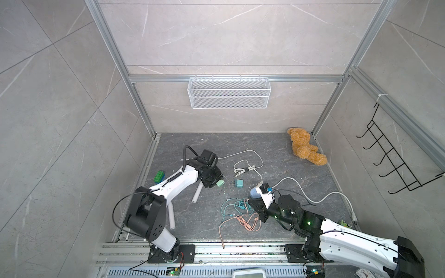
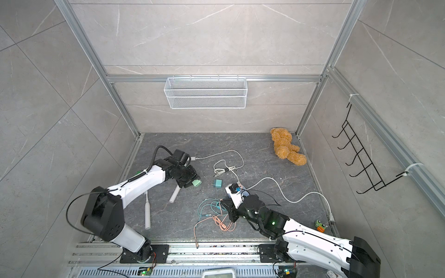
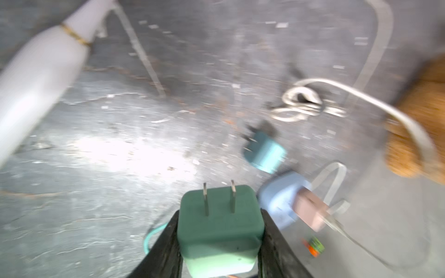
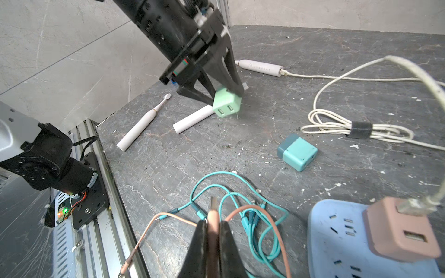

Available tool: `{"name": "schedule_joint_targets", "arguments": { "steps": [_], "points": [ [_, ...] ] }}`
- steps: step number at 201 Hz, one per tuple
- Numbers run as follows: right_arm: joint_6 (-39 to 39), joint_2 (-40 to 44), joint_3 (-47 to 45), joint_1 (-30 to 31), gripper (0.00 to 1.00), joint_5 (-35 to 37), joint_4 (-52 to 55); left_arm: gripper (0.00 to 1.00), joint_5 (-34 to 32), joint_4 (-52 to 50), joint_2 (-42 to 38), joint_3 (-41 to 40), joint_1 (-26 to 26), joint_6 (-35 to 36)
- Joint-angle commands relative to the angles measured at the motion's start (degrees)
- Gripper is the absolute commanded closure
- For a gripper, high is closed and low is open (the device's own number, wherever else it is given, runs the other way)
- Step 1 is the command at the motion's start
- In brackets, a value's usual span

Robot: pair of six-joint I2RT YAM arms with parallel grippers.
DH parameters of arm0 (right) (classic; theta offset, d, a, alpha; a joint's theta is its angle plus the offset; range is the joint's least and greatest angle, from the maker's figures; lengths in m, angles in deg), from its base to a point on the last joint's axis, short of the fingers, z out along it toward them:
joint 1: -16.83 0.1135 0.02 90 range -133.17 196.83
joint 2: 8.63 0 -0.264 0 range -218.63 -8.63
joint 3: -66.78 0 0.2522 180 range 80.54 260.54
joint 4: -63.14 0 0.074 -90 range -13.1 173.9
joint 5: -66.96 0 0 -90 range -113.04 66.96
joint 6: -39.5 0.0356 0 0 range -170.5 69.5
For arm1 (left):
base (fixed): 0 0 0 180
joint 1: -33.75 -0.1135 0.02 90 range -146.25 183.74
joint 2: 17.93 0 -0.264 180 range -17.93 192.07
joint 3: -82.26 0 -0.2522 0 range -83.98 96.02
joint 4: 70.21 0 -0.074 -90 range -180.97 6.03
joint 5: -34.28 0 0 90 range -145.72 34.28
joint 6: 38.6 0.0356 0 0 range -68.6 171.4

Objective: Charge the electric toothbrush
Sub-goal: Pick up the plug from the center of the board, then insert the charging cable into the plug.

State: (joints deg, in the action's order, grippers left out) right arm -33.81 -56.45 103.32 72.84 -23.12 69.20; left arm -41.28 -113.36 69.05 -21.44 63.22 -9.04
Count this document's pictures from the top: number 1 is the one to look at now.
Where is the power strip white cord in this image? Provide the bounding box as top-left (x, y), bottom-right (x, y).
top-left (270, 177), bottom-right (359, 223)

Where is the middle white electric toothbrush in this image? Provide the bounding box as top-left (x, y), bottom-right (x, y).
top-left (192, 182), bottom-right (204, 203)

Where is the blue power strip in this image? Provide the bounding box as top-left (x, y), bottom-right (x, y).
top-left (250, 187), bottom-right (261, 199)

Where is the teal charging cable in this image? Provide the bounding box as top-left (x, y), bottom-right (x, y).
top-left (219, 197), bottom-right (254, 218)

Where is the white wire mesh basket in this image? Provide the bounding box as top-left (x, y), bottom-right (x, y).
top-left (187, 77), bottom-right (271, 109)

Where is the orange green toy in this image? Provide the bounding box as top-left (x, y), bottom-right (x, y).
top-left (339, 220), bottom-right (352, 228)

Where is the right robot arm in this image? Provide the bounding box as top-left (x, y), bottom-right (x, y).
top-left (248, 193), bottom-right (426, 278)

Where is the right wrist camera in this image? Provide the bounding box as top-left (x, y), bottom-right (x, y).
top-left (257, 183), bottom-right (275, 209)

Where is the teal charger plug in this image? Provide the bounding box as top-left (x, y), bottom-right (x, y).
top-left (234, 179), bottom-right (244, 188)

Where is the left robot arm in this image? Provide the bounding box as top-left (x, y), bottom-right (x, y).
top-left (124, 145), bottom-right (223, 261)

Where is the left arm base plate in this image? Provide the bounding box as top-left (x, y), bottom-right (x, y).
top-left (148, 244), bottom-right (196, 264)

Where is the brown teddy bear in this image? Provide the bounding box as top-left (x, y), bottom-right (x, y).
top-left (287, 128), bottom-right (327, 166)

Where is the green toy block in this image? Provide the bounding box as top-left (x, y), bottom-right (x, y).
top-left (153, 170), bottom-right (165, 184)

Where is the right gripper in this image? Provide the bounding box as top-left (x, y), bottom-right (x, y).
top-left (248, 197), bottom-right (296, 228)

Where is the white charging cable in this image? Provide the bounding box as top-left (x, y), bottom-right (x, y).
top-left (217, 149), bottom-right (265, 185)

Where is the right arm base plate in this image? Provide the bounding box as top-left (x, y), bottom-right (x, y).
top-left (284, 244), bottom-right (331, 263)

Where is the black wall hook rack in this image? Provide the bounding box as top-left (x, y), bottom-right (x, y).
top-left (356, 103), bottom-right (445, 195)

